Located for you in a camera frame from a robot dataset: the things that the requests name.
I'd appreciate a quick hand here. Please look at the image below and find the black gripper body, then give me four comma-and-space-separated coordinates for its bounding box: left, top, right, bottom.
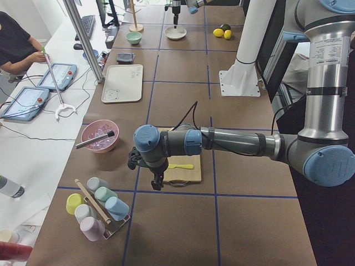
164, 0, 181, 16
127, 147, 169, 175

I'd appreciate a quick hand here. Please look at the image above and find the cream round plate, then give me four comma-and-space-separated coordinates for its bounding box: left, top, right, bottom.
164, 26, 187, 40

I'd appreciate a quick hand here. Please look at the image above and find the cream bear tray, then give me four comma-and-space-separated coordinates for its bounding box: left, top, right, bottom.
101, 64, 143, 104

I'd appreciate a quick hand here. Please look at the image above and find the yellow plastic knife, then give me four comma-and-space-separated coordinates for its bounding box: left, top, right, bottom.
168, 164, 194, 170

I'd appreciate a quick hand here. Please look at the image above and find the bamboo cutting board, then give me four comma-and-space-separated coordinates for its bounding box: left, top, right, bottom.
156, 127, 202, 185

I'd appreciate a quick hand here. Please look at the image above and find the wooden mug tree stand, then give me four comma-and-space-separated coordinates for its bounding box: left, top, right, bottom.
126, 1, 144, 32

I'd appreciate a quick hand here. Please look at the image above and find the yellow lemon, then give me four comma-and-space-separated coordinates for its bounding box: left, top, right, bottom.
213, 28, 224, 38
224, 29, 232, 39

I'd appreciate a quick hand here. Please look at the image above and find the light blue cup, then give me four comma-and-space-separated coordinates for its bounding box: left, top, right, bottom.
105, 197, 130, 221

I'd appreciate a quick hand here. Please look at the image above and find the mint green bowl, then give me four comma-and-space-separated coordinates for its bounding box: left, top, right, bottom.
126, 32, 142, 45

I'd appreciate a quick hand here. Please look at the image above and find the green lime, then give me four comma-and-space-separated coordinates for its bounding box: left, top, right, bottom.
220, 24, 231, 32

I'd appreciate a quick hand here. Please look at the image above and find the mint green cup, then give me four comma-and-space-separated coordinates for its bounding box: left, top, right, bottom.
94, 186, 118, 206

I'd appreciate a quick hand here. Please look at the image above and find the steel muddler black tip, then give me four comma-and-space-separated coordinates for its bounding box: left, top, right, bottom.
75, 131, 115, 150

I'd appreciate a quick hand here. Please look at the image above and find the metal cup rack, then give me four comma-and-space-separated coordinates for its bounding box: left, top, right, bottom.
74, 179, 131, 240

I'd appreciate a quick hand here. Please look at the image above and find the grey blue cup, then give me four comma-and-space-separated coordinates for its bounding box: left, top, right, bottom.
87, 177, 109, 192

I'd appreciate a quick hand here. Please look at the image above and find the folded grey purple cloth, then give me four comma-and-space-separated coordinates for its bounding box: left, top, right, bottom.
116, 53, 136, 64

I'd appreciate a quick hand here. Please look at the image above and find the pink bowl with ice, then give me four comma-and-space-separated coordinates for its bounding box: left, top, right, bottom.
81, 120, 119, 154

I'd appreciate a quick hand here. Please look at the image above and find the pink cup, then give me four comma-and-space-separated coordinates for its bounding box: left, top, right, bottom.
80, 217, 105, 242

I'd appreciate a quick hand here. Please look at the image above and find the white cup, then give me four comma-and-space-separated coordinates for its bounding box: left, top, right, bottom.
74, 204, 97, 224

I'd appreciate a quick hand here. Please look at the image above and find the yellow cup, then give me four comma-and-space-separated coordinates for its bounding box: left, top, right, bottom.
65, 193, 84, 215

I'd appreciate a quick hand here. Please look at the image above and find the black keyboard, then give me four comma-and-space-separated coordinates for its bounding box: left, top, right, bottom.
81, 15, 95, 40

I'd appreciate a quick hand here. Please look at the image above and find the blue bowl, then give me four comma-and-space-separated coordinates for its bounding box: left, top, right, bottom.
82, 49, 99, 64

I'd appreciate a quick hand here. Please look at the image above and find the reacher grabber stick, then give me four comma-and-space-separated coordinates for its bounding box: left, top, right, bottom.
42, 47, 77, 122

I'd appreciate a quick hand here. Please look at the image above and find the teach pendant far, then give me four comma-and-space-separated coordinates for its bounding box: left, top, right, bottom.
37, 63, 78, 91

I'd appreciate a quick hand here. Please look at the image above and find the teach pendant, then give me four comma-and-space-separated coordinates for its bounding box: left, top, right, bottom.
37, 63, 78, 91
1, 86, 50, 121

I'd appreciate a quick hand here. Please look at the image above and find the teach pendant near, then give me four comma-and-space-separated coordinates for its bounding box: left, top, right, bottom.
1, 86, 50, 121

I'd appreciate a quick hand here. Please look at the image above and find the clear water bottle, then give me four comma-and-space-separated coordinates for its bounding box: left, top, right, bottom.
1, 175, 25, 198

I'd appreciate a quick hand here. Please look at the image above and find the red cylinder can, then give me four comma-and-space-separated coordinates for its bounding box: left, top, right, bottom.
1, 242, 33, 262

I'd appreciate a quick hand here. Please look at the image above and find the person in black shirt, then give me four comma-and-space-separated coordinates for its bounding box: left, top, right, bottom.
1, 11, 46, 75

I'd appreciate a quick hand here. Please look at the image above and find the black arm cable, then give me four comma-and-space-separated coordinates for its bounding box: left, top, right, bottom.
169, 101, 283, 156

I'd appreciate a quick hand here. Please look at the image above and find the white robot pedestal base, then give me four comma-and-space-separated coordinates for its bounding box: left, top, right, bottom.
219, 0, 276, 97

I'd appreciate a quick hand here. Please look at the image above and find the aluminium camera post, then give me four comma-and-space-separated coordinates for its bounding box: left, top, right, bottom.
63, 0, 104, 84

